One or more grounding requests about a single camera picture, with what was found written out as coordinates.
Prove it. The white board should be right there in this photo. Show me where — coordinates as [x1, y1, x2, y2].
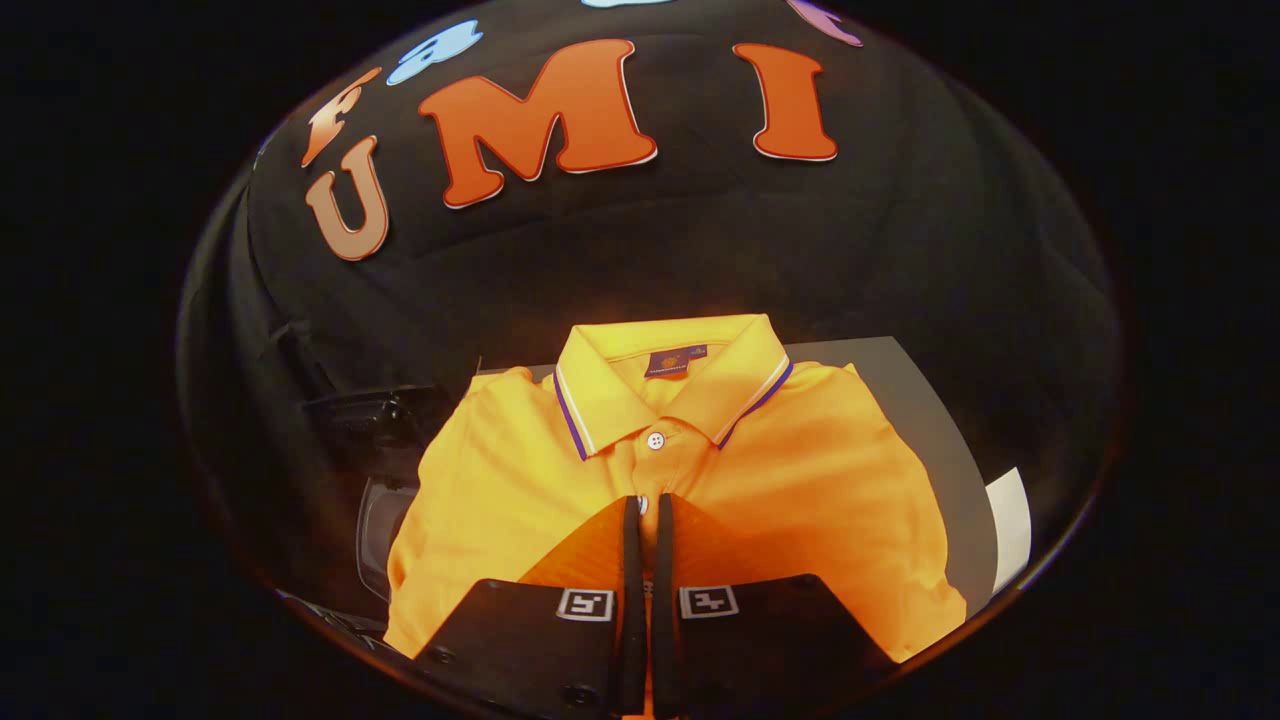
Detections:
[985, 467, 1033, 593]

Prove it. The grey washing machine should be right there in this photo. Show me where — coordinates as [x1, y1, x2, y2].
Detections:
[280, 440, 426, 646]

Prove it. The black backdrop cloth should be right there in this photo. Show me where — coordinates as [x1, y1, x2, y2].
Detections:
[180, 0, 1121, 601]

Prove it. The grey cabinet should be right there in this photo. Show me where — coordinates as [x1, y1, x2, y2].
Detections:
[478, 337, 1001, 618]

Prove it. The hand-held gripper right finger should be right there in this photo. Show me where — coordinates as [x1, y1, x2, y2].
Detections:
[655, 493, 898, 719]

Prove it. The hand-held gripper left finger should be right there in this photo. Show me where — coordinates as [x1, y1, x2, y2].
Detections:
[415, 495, 647, 717]

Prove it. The yellow polo shirt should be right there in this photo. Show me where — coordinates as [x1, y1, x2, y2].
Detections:
[383, 313, 969, 666]

